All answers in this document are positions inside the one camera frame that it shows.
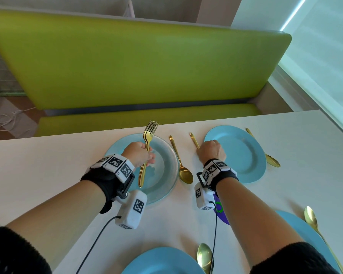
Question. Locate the black left sleeve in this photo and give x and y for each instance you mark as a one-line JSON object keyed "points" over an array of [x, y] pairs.
{"points": [[14, 252]]}

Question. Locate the person's left fingers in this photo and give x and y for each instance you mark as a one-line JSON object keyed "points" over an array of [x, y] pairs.
{"points": [[151, 159]]}

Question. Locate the black left wristband with markers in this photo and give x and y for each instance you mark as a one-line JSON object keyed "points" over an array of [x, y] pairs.
{"points": [[108, 174]]}

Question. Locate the person's left forearm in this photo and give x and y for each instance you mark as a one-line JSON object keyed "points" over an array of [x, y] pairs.
{"points": [[60, 209]]}

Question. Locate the translucent blue glass plate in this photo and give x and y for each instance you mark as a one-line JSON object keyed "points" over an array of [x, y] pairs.
{"points": [[163, 168]]}

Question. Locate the black sleeve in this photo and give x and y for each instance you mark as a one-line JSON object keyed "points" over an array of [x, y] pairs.
{"points": [[294, 259], [14, 252]]}

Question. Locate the gold fork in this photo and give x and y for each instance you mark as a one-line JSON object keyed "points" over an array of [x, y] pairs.
{"points": [[148, 134]]}

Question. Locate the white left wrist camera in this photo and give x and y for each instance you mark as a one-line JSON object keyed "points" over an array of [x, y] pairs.
{"points": [[133, 209]]}

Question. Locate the person's right hand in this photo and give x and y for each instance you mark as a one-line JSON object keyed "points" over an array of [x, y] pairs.
{"points": [[212, 151]]}

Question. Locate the green bench backrest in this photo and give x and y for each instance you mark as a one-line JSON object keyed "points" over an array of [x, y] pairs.
{"points": [[137, 62]]}

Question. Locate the person's left hand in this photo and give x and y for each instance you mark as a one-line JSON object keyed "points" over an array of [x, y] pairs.
{"points": [[135, 154]]}

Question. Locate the gold knife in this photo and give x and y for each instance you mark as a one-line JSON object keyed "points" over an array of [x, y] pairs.
{"points": [[194, 139]]}

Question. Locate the black right wristband with markers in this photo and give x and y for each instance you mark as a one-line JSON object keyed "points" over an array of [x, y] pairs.
{"points": [[217, 171]]}

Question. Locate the black right sleeve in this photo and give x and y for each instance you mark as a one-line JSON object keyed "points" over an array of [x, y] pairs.
{"points": [[294, 259]]}

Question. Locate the purple sticker with green mark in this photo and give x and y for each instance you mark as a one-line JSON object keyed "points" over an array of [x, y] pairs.
{"points": [[222, 216]]}

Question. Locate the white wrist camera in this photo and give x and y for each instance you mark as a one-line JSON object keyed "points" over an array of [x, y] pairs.
{"points": [[201, 198], [133, 209]]}

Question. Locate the green bench seat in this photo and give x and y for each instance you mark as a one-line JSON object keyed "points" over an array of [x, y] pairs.
{"points": [[148, 118]]}

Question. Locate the white window blind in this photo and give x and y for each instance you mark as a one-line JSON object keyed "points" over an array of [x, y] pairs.
{"points": [[325, 54]]}

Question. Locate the black wristband with markers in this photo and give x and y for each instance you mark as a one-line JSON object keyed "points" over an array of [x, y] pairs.
{"points": [[108, 174], [217, 171]]}

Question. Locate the gold spoon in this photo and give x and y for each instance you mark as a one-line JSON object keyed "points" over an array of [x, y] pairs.
{"points": [[185, 174], [204, 255], [311, 216], [273, 161]]}

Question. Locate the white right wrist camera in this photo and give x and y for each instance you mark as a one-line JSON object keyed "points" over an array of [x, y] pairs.
{"points": [[201, 198]]}

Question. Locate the person's right forearm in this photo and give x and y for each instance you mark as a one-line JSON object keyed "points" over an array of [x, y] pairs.
{"points": [[251, 214]]}

